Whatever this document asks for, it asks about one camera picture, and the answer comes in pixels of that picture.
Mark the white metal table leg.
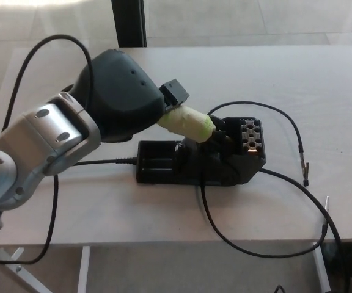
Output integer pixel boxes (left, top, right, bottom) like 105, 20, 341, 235
78, 245, 92, 293
312, 242, 331, 293

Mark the thin black alligator clip lead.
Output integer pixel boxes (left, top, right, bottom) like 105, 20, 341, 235
208, 101, 311, 187

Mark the dark bulky floor object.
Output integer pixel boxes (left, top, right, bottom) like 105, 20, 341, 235
324, 241, 352, 293

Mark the dark window frame post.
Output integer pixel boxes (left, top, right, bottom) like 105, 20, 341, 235
111, 0, 148, 48

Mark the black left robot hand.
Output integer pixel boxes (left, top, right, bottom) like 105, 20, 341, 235
63, 48, 191, 143

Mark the white diagonal table brace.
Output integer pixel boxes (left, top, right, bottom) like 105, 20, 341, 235
0, 245, 53, 293

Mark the black soldering iron cable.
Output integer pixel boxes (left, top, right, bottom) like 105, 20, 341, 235
0, 157, 138, 265

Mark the tape-wrapped soldering iron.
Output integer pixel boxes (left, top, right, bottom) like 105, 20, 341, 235
157, 106, 216, 143

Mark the thick black power cable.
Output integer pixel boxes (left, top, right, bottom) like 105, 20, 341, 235
258, 168, 345, 247

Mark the black soldering station base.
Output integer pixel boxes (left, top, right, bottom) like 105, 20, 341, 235
135, 115, 268, 186

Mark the thin black looped cable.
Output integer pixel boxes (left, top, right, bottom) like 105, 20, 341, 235
198, 178, 328, 256

